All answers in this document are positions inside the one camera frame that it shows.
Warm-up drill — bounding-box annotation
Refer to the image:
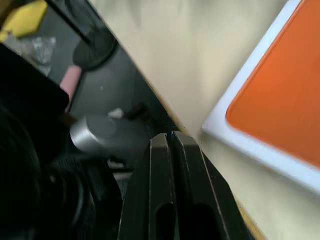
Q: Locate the large black robot part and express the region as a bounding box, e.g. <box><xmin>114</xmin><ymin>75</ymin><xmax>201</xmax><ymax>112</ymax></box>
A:
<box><xmin>0</xmin><ymin>41</ymin><xmax>124</xmax><ymax>240</ymax></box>

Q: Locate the black round stand base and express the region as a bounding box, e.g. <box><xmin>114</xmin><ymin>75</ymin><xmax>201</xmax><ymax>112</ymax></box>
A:
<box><xmin>46</xmin><ymin>0</ymin><xmax>119</xmax><ymax>72</ymax></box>

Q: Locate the phone box with white interior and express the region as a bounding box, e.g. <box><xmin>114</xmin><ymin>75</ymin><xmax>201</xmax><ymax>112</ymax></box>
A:
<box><xmin>201</xmin><ymin>0</ymin><xmax>320</xmax><ymax>196</ymax></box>

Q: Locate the pink block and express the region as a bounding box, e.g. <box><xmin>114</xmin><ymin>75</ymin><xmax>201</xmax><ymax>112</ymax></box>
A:
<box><xmin>59</xmin><ymin>65</ymin><xmax>82</xmax><ymax>111</ymax></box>

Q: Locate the crumpled clear plastic bag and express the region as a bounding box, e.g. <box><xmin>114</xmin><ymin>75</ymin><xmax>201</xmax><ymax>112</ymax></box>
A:
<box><xmin>19</xmin><ymin>35</ymin><xmax>57</xmax><ymax>76</ymax></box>

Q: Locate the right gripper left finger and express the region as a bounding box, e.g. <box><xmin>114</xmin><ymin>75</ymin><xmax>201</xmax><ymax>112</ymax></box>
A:
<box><xmin>117</xmin><ymin>132</ymin><xmax>180</xmax><ymax>240</ymax></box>

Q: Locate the yellow sponge block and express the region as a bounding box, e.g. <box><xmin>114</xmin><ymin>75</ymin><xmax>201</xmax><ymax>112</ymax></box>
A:
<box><xmin>0</xmin><ymin>0</ymin><xmax>49</xmax><ymax>42</ymax></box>

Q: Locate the silver robot body cylinder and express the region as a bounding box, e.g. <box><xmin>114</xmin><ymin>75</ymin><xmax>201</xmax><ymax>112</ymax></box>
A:
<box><xmin>69</xmin><ymin>115</ymin><xmax>151</xmax><ymax>159</ymax></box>

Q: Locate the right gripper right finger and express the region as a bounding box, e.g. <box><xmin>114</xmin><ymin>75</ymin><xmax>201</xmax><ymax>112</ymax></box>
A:
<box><xmin>170</xmin><ymin>131</ymin><xmax>253</xmax><ymax>240</ymax></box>

